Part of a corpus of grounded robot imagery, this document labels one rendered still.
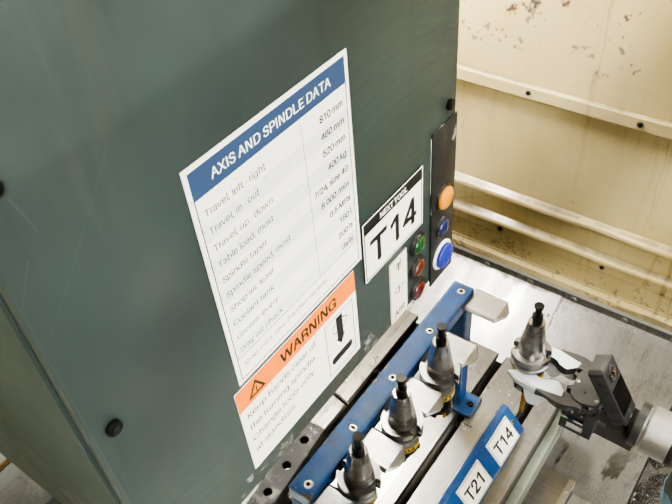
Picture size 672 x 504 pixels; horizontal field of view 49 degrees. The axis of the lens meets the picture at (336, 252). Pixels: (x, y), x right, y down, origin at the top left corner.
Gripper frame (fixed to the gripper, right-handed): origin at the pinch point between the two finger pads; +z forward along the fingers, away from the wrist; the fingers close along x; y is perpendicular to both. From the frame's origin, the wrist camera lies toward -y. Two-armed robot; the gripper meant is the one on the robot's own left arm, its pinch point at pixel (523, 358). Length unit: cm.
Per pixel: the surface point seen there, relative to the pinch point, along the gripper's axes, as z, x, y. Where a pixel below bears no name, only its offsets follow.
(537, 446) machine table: -4.1, 7.2, 32.6
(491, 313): 8.2, 4.2, -1.8
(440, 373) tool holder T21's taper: 8.3, -12.7, -3.9
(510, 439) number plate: -0.1, 2.1, 26.8
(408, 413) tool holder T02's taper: 7.9, -22.7, -5.9
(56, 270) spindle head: 5, -63, -71
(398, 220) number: 4, -32, -51
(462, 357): 7.7, -6.5, -1.7
